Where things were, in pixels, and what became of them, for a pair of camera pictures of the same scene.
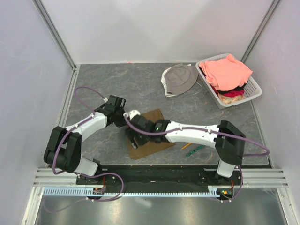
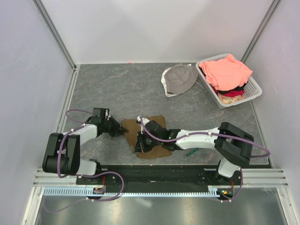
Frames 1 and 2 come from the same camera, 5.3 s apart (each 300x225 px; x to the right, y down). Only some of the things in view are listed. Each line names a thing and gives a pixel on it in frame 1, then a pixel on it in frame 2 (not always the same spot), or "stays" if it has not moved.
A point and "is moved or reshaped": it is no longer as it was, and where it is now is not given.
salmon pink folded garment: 226,73 stays
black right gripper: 131,134 -> 140,147
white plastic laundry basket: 252,89 stays
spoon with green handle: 195,150 stays
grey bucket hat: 178,78 stays
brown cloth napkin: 150,148 is moved or reshaped
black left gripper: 121,123 -> 116,127
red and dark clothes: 231,96 stays
